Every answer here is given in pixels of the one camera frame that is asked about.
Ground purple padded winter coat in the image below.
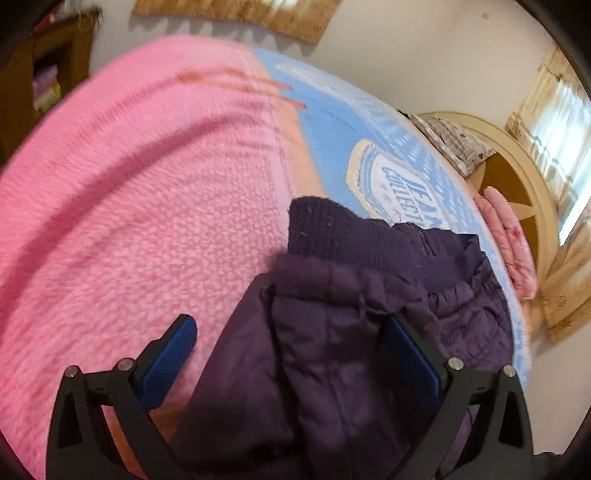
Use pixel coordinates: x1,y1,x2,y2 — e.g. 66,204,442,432
171,197,514,479

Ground pink folded quilt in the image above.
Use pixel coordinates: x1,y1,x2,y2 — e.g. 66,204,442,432
474,186,538,300

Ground pink and blue bed blanket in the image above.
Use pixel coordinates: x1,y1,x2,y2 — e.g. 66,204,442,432
1,35,532,479

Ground cream wooden headboard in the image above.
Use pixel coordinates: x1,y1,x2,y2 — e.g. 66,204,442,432
425,111,559,282

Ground grey patterned pillow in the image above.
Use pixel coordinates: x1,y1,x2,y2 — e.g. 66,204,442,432
408,114,497,179

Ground stacked folded items in desk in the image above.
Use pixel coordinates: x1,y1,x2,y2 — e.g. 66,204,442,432
32,65,62,112

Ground brown wooden desk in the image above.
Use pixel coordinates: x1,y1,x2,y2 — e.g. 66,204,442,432
1,6,102,163

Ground beige patterned window curtain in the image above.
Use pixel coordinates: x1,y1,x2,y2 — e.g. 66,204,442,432
132,0,342,45

